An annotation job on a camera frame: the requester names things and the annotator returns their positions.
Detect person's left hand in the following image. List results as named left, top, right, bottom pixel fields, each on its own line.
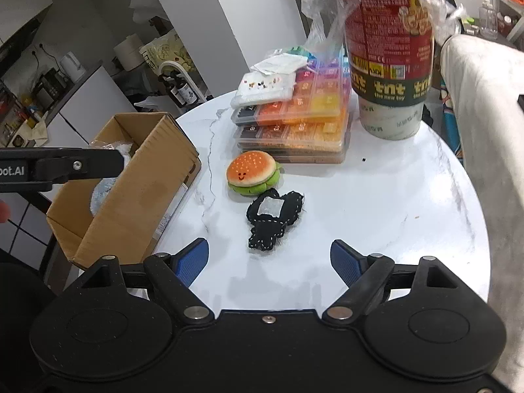
left=0, top=200, right=11, bottom=224

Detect brown cardboard box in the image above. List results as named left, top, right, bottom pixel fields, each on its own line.
left=46, top=113, right=201, bottom=269

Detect white electric kettle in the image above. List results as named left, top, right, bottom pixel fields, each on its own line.
left=60, top=51, right=87, bottom=84

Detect black stitched felt toy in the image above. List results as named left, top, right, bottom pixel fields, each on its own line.
left=246, top=188, right=305, bottom=251

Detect burger plush toy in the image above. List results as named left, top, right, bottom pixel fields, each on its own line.
left=227, top=151, right=281, bottom=196

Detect white metal rack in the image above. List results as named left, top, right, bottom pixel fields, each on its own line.
left=158, top=60, right=206, bottom=112

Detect yellow printed snack bag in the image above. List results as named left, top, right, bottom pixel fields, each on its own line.
left=139, top=29, right=196, bottom=73

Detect stacked colourful bead boxes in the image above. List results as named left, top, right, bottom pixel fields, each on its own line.
left=232, top=50, right=351, bottom=164

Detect white bead pegboard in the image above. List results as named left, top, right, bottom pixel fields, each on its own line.
left=230, top=72, right=296, bottom=109

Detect white folded paper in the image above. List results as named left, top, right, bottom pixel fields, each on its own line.
left=251, top=53, right=308, bottom=75

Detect white upholstered chair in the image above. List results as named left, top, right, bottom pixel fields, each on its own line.
left=440, top=35, right=523, bottom=392

